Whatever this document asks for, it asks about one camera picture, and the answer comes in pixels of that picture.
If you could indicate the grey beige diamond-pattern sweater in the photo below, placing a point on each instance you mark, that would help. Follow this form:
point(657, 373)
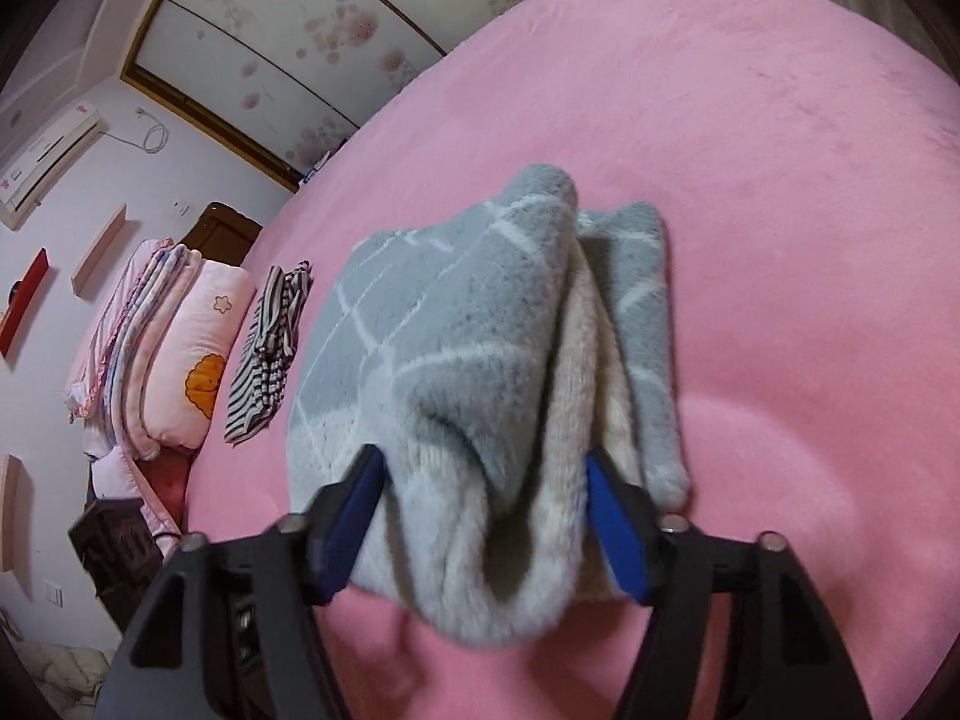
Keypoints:
point(450, 315)

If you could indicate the white wall switch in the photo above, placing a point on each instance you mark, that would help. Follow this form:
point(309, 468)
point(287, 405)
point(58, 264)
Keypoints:
point(54, 591)

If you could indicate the folded pink quilt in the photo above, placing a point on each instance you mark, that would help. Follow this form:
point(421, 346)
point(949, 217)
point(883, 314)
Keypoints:
point(127, 322)

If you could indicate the white air conditioner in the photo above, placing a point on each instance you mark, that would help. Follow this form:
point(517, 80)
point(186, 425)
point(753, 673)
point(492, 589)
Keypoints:
point(45, 157)

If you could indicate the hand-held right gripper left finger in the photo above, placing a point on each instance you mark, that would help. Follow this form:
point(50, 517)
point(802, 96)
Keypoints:
point(352, 525)

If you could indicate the dark wooden headboard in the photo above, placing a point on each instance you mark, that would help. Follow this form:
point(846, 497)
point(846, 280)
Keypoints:
point(225, 232)

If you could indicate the black white striped garment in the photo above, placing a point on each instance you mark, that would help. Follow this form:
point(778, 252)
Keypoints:
point(262, 360)

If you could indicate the small blue item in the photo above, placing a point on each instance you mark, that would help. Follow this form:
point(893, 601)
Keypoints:
point(319, 169)

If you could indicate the red wall shelf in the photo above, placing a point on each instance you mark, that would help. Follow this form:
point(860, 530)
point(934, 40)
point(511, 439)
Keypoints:
point(26, 292)

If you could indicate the pink fleece blanket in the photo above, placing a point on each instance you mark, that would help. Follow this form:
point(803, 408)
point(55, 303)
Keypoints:
point(787, 240)

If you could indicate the dark bedside furniture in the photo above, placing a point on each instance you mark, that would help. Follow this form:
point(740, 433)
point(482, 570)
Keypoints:
point(112, 555)

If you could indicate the pink cartoon pillow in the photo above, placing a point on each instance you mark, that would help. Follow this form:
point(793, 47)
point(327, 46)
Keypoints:
point(202, 330)

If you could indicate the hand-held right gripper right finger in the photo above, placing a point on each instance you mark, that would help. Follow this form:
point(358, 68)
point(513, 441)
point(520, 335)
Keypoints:
point(619, 532)

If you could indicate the white cloth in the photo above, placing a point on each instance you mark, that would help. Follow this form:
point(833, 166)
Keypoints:
point(64, 675)

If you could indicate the floral sliding-door wardrobe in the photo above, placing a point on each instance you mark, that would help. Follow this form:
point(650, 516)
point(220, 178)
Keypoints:
point(300, 30)

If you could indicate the wooden wall shelf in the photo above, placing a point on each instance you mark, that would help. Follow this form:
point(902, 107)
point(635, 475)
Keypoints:
point(97, 251)
point(9, 510)

